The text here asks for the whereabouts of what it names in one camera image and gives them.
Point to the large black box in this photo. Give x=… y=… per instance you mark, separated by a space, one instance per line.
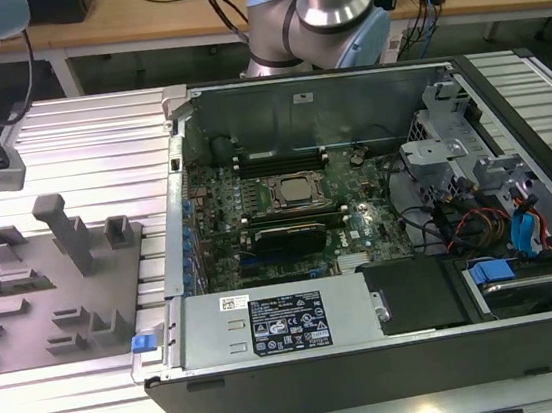
x=60 y=6

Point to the silver heat sink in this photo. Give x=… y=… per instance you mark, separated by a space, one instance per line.
x=352 y=263

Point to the green motherboard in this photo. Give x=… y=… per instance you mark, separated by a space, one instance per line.
x=386 y=238

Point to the grey power supply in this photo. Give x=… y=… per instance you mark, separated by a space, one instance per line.
x=211 y=335

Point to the black plastic shroud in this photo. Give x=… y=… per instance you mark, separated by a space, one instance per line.
x=413 y=295

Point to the silver CPU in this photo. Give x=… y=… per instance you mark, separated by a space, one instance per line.
x=297 y=189

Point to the hard disk in blue carrier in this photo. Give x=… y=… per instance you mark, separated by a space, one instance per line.
x=518 y=287

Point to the black graphics card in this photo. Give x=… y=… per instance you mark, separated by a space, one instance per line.
x=287 y=240

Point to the grey metal drive cage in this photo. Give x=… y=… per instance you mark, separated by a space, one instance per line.
x=431 y=154

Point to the black RAM slot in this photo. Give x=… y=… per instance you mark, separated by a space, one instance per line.
x=281 y=164
x=292 y=212
x=293 y=220

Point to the coin cell battery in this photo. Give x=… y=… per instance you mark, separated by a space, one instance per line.
x=357 y=159

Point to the CPU socket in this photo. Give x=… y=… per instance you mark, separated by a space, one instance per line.
x=328 y=187

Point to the open black PC case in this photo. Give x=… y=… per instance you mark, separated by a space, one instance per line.
x=377 y=375

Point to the blue case latch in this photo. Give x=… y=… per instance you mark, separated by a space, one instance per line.
x=143 y=344

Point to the grey parts rack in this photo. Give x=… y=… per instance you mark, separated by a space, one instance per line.
x=91 y=300

